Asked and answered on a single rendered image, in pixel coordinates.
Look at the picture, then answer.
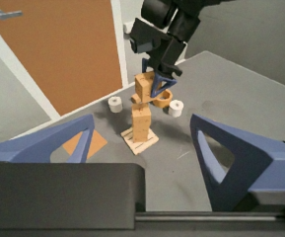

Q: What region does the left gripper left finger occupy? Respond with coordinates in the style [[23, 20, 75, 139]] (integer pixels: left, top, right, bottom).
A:
[[0, 114, 95, 163]]

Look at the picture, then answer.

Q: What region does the tan flat board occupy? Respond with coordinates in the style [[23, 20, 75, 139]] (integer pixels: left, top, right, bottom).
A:
[[63, 130, 106, 159]]

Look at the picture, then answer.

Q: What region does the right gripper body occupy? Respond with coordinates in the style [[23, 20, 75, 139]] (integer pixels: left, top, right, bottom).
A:
[[146, 33, 186, 80]]

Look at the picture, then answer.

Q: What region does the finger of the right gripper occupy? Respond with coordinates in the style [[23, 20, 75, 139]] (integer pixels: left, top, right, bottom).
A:
[[142, 58, 152, 73], [150, 73, 178, 98]]

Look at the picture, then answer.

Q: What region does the small square wooden pallet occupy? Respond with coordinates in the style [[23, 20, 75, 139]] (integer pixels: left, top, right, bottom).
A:
[[121, 127, 159, 156]]

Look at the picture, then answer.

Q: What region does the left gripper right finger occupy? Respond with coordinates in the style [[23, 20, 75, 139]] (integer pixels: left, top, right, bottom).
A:
[[189, 114, 285, 211]]

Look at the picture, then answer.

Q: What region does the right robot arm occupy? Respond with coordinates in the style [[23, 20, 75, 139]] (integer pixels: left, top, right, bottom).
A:
[[129, 0, 237, 65]]

